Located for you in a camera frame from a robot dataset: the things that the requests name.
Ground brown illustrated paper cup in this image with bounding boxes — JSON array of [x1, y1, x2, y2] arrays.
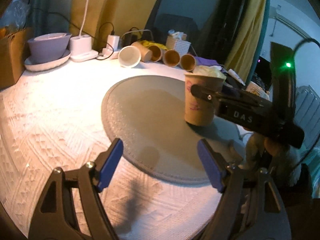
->
[[184, 73, 227, 127]]

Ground brown paper cup lying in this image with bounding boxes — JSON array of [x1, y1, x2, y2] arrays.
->
[[149, 45, 163, 62], [180, 54, 196, 72], [132, 41, 152, 62], [163, 49, 180, 67]]

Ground white paper cup lying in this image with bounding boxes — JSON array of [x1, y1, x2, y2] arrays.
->
[[118, 46, 141, 68]]

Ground white cartoon mug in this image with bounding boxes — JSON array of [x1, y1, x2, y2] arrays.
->
[[246, 81, 270, 100]]

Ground white tube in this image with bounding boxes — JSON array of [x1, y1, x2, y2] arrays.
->
[[228, 69, 246, 86]]

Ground purple cloth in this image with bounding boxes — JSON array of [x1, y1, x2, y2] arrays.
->
[[195, 56, 221, 67]]

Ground air conditioner unit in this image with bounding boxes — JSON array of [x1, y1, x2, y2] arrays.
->
[[269, 6, 315, 38]]

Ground round grey placemat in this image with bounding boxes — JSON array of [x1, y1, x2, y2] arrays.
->
[[101, 75, 245, 185]]

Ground white woven basket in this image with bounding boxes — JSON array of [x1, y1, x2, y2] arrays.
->
[[165, 29, 191, 56]]

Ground white plate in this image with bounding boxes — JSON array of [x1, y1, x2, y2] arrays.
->
[[24, 49, 71, 72]]

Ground white desk lamp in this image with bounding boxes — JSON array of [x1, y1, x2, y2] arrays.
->
[[66, 0, 119, 63]]

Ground purple bowl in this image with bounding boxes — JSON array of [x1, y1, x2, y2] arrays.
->
[[27, 33, 72, 64]]

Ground black power adapter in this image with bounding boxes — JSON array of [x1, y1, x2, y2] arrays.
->
[[123, 33, 138, 47]]

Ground cardboard box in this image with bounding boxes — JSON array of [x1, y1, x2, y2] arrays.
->
[[0, 28, 33, 89]]

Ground white charger plug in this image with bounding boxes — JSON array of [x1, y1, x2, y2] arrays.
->
[[106, 35, 120, 51]]

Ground teal curtain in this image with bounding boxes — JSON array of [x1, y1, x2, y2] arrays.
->
[[27, 0, 72, 36]]

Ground plastic bag of fruit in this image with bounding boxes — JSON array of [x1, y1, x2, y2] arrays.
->
[[1, 0, 31, 38]]

